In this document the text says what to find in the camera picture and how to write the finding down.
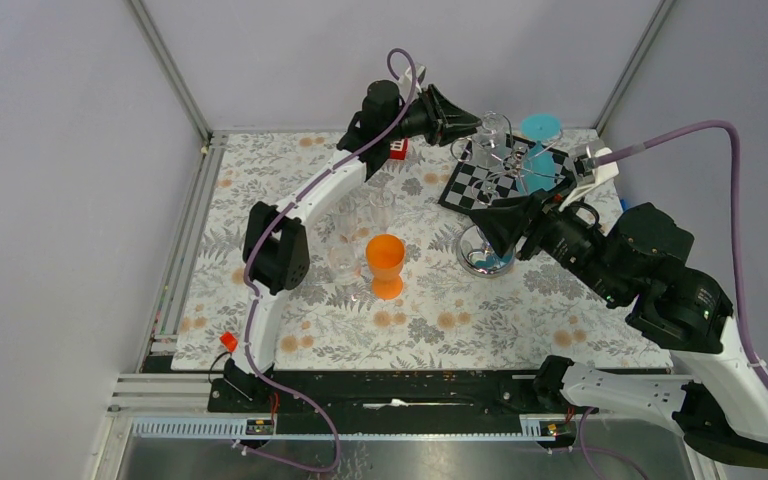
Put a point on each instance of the orange wine glass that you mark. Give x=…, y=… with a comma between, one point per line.
x=385, y=255

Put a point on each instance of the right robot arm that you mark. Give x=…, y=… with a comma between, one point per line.
x=640, y=264

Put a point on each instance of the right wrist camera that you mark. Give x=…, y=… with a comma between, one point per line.
x=587, y=174

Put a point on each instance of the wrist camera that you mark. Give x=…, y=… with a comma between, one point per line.
x=411, y=80
x=587, y=174

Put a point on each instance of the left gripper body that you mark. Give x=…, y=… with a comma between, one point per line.
x=431, y=122

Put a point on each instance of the black white chess board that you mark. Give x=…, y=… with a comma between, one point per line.
x=468, y=188

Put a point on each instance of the teal wine glass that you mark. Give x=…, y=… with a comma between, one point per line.
x=537, y=167

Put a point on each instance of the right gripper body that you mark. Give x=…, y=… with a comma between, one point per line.
x=543, y=231

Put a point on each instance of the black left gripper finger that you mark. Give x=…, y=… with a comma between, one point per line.
x=458, y=134
x=450, y=117

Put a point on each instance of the clear champagne flute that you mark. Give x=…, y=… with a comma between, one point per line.
x=382, y=208

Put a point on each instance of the red small block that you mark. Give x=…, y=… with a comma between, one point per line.
x=229, y=341

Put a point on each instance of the clear wine glass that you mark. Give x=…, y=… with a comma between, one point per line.
x=344, y=264
x=345, y=217
x=489, y=145

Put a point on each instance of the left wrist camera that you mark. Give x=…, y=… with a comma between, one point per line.
x=411, y=80

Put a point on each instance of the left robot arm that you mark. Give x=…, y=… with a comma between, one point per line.
x=275, y=250

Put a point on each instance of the colourful toy brick block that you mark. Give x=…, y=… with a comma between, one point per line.
x=399, y=150

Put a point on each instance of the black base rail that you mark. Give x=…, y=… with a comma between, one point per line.
x=369, y=402

